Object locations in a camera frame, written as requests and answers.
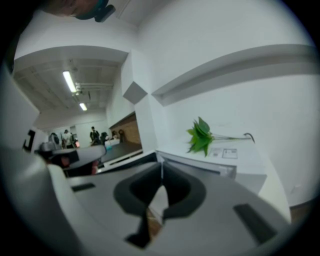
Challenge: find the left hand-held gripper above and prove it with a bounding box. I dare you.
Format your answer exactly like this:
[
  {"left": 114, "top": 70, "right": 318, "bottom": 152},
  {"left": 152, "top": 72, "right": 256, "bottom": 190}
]
[{"left": 1, "top": 66, "right": 108, "bottom": 256}]

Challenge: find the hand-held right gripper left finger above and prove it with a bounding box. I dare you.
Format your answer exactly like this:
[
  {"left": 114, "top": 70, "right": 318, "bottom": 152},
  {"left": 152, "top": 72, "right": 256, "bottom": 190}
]
[{"left": 49, "top": 161, "right": 165, "bottom": 256}]

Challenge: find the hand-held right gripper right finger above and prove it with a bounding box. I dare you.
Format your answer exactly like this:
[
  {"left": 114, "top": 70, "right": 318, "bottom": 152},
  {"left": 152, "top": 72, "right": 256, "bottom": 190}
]
[{"left": 147, "top": 161, "right": 293, "bottom": 256}]

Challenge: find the dark-topped white desk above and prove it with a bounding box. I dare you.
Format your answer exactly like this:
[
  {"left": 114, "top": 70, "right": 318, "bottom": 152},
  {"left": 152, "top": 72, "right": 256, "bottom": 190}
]
[{"left": 101, "top": 142, "right": 145, "bottom": 167}]

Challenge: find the white paper label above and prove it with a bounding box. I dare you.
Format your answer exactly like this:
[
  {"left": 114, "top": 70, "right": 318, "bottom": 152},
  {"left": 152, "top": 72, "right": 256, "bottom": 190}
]
[{"left": 209, "top": 147, "right": 224, "bottom": 158}]

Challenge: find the blue-edged paper label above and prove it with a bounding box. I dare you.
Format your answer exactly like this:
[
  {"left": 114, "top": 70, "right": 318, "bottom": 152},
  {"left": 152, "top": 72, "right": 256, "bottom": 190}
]
[{"left": 221, "top": 147, "right": 238, "bottom": 160}]

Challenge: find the green leafy plant sprig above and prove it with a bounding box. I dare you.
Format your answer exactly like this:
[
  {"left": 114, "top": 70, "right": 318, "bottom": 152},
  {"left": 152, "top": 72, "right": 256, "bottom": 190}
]
[{"left": 186, "top": 116, "right": 256, "bottom": 158}]

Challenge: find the teal headband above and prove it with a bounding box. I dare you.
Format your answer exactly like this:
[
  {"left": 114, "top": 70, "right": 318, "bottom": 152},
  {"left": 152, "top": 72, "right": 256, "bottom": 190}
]
[{"left": 74, "top": 0, "right": 101, "bottom": 21}]

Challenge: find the person's face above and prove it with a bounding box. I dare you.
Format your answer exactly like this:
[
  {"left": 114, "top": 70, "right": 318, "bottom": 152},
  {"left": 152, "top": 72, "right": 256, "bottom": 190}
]
[{"left": 41, "top": 0, "right": 78, "bottom": 18}]

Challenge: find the black head-worn camera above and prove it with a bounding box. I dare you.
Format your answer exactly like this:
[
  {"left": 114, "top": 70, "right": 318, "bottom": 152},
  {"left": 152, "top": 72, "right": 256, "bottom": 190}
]
[{"left": 94, "top": 4, "right": 117, "bottom": 23}]

